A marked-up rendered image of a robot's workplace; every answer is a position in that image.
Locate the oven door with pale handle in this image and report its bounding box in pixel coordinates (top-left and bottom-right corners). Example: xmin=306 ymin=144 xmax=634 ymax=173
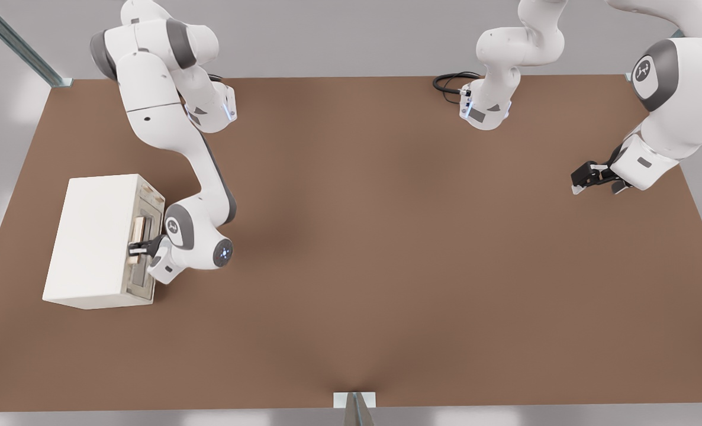
xmin=126 ymin=176 xmax=167 ymax=306

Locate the white oven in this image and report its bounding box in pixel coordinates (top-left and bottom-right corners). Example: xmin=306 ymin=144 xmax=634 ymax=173
xmin=42 ymin=173 xmax=167 ymax=310

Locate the black cable loop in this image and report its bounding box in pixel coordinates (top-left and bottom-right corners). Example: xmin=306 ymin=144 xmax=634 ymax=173
xmin=433 ymin=72 xmax=484 ymax=105

